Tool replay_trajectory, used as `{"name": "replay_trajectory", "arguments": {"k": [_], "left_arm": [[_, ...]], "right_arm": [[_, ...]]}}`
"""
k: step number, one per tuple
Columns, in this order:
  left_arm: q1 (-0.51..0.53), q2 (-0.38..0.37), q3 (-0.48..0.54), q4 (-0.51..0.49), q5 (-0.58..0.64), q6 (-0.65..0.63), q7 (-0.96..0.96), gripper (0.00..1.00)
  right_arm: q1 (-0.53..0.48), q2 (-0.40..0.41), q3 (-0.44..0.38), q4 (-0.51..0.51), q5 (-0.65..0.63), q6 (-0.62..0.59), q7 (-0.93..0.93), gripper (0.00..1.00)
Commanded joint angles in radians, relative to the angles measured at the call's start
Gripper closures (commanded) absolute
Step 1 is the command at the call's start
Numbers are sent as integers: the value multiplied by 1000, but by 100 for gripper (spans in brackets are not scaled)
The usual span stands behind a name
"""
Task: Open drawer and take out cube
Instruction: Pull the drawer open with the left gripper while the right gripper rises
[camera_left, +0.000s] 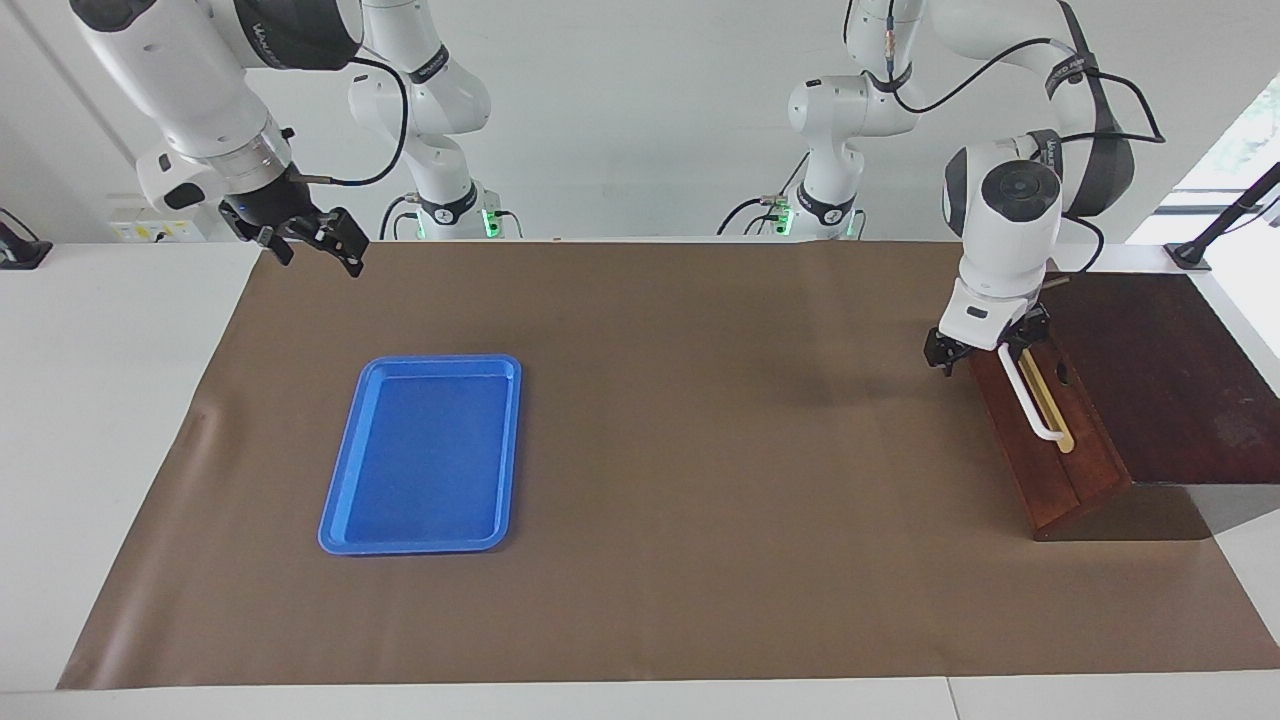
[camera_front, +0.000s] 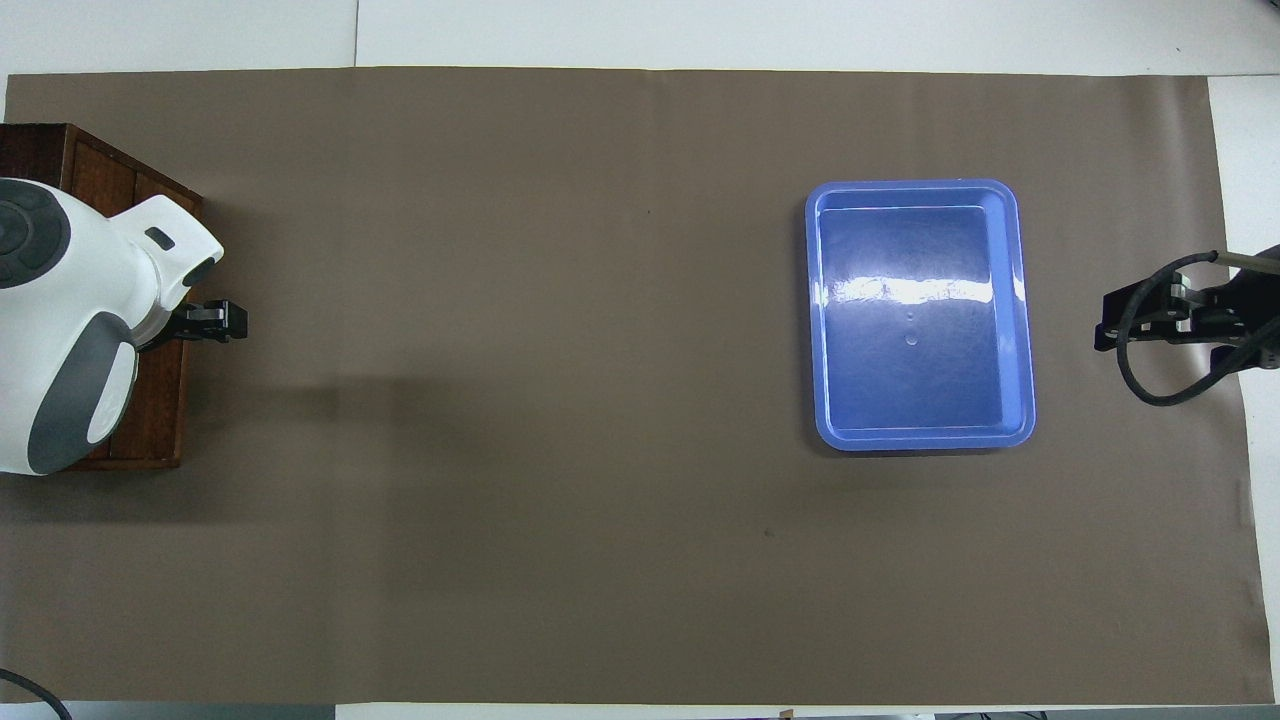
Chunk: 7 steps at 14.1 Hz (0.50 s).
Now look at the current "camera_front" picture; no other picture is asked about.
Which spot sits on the brown table mat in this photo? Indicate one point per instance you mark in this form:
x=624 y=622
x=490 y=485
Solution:
x=560 y=400

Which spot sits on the blue plastic tray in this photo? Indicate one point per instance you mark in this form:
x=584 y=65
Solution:
x=915 y=380

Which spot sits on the dark wooden cabinet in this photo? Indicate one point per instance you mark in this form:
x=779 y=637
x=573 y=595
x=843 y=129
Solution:
x=30 y=150

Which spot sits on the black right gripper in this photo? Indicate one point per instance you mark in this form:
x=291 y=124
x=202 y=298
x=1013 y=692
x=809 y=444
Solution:
x=1250 y=312

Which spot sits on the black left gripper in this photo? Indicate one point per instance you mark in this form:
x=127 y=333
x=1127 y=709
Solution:
x=190 y=326

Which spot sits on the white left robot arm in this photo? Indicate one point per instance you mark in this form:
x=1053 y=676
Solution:
x=70 y=300

